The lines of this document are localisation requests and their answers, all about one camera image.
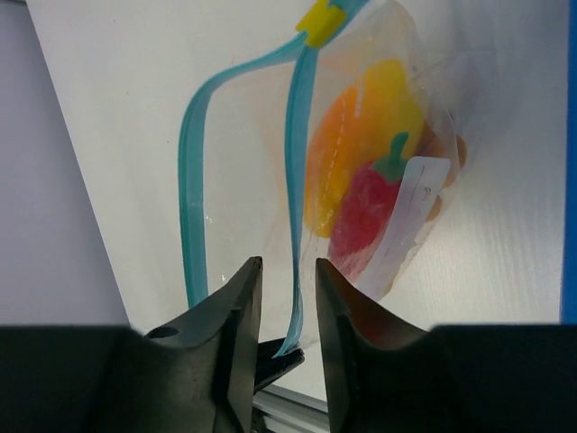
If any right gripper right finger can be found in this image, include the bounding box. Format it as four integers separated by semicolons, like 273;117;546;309
316;259;576;432

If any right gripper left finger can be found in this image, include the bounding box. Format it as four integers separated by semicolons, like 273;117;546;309
1;257;262;432

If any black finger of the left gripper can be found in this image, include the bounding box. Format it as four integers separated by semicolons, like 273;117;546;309
254;340;305;392

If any red chili pepper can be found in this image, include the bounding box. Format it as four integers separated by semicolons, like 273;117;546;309
328;132;408;281

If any blue plastic tray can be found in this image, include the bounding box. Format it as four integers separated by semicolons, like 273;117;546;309
560;0;577;325

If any clear zip top bag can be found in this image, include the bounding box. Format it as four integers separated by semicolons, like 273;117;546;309
178;1;494;353

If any yellow mango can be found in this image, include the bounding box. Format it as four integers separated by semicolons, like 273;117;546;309
304;59;425;238

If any yellow ginger root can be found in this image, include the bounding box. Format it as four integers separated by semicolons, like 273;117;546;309
424;134;468;222

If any aluminium mounting rail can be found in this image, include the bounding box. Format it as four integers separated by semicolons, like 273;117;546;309
253;385;330;433

